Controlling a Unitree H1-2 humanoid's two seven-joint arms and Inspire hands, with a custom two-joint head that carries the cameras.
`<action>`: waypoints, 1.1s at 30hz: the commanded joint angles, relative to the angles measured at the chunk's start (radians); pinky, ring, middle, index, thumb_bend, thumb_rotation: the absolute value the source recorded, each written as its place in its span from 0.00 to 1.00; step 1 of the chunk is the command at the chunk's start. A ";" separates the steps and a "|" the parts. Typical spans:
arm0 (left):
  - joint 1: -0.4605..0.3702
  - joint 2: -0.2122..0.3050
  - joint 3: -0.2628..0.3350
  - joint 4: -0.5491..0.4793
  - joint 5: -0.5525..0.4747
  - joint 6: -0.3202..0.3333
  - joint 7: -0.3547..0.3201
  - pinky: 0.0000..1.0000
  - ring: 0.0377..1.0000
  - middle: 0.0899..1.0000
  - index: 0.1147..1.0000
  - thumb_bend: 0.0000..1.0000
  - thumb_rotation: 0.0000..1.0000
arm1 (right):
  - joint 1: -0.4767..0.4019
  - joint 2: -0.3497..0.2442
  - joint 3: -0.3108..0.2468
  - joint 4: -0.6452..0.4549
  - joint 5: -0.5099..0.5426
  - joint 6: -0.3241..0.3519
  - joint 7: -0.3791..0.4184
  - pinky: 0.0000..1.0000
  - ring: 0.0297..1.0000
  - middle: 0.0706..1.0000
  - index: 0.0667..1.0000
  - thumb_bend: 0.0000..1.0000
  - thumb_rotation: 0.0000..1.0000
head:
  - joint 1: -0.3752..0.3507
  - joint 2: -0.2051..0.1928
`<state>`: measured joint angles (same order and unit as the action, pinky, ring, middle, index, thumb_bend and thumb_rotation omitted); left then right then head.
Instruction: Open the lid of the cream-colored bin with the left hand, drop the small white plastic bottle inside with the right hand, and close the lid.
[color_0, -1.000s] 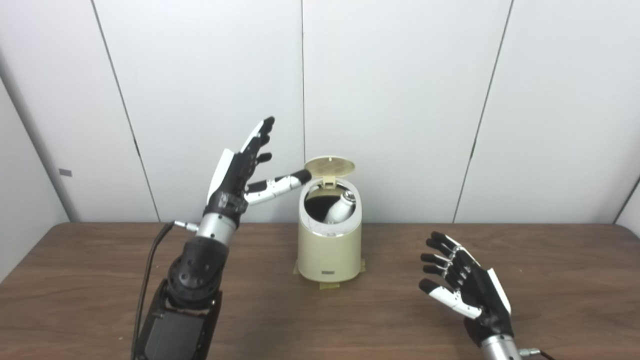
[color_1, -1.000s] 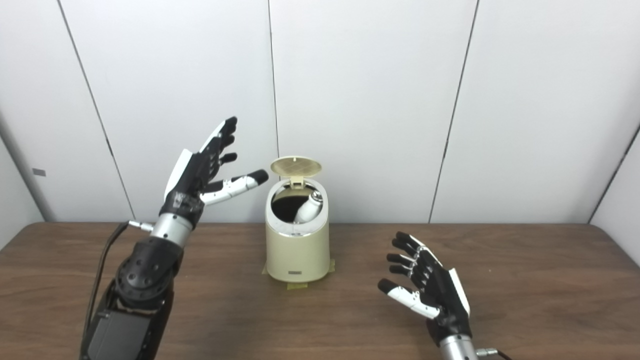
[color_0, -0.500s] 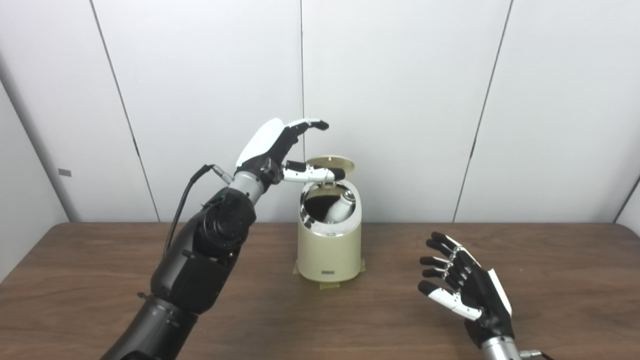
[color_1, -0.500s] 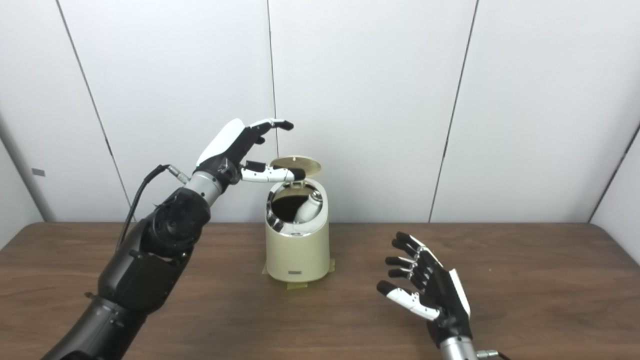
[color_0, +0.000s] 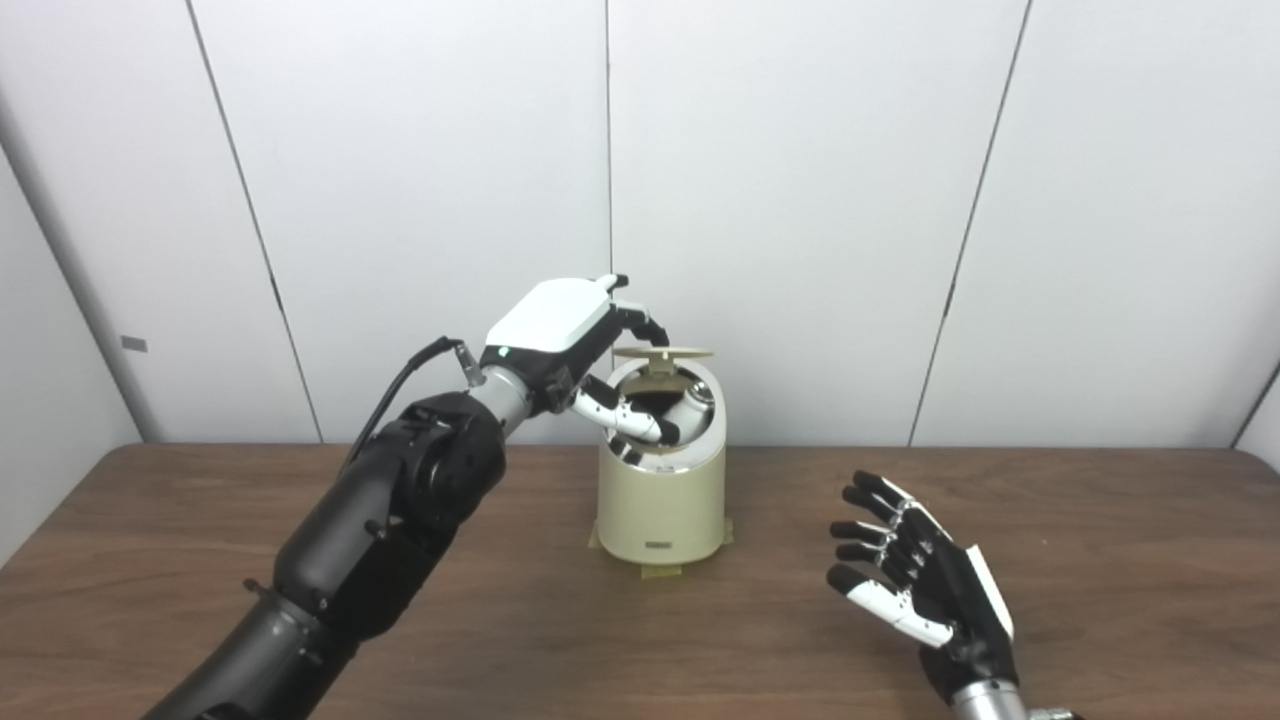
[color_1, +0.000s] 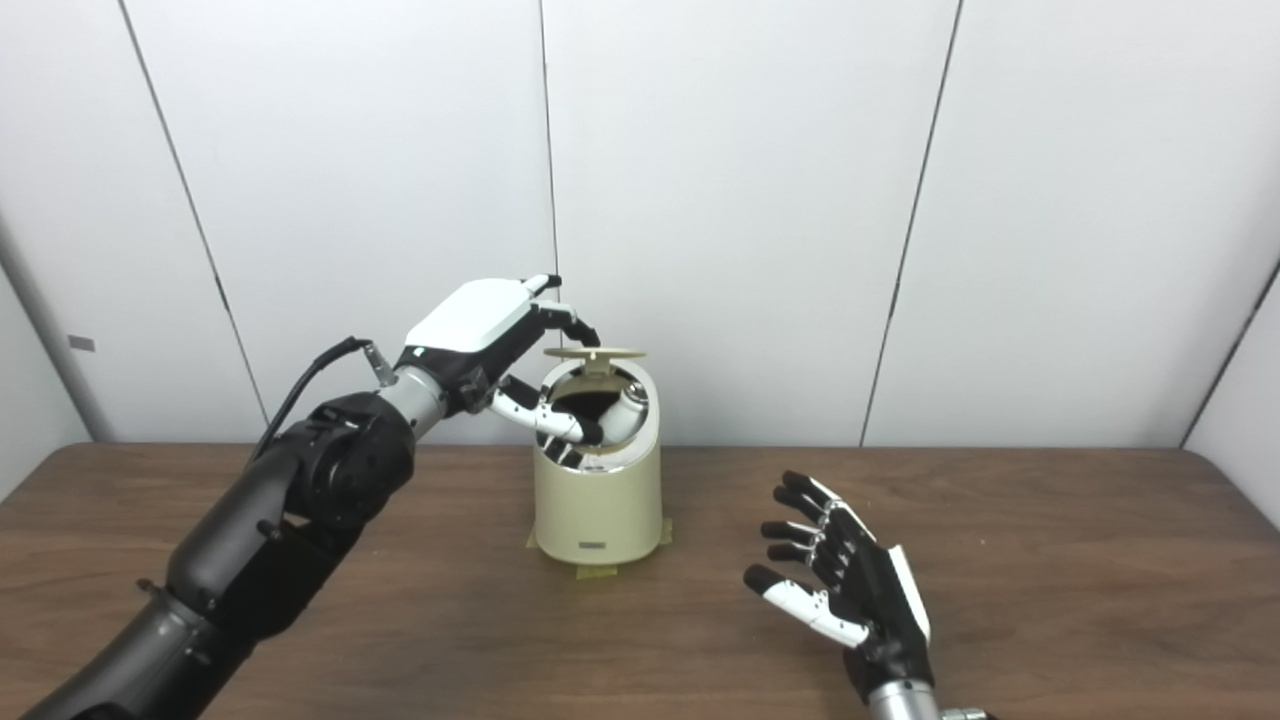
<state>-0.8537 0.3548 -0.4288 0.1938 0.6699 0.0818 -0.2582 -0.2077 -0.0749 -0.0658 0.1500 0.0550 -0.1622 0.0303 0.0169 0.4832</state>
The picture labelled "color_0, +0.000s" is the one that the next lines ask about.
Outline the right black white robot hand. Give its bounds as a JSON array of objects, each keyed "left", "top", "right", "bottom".
[{"left": 826, "top": 471, "right": 1019, "bottom": 701}]

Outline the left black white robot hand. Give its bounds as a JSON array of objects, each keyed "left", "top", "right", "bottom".
[{"left": 480, "top": 274, "right": 681, "bottom": 446}]

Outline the cream round bin lid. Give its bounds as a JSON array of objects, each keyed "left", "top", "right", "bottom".
[{"left": 612, "top": 346, "right": 715, "bottom": 376}]

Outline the small white plastic bottle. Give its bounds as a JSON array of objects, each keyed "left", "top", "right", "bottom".
[{"left": 668, "top": 383, "right": 717, "bottom": 426}]

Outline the cream-colored bin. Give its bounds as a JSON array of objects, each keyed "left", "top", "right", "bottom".
[{"left": 596, "top": 357, "right": 727, "bottom": 566}]

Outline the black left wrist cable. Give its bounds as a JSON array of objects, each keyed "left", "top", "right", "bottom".
[{"left": 345, "top": 336, "right": 486, "bottom": 471}]

